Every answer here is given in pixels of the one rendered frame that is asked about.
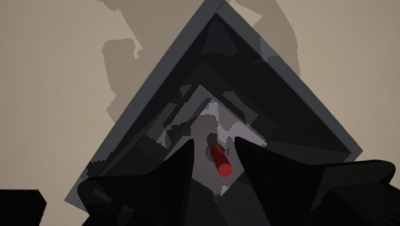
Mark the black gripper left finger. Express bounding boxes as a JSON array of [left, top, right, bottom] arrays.
[[77, 139, 195, 226]]

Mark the grey plate with hole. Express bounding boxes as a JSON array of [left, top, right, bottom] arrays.
[[164, 98, 268, 195]]

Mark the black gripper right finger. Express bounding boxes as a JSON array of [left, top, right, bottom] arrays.
[[235, 137, 396, 226]]

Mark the dark red peg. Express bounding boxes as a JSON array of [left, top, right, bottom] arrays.
[[211, 145, 233, 177]]

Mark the dark grey open box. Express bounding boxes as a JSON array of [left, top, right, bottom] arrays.
[[64, 0, 363, 226]]

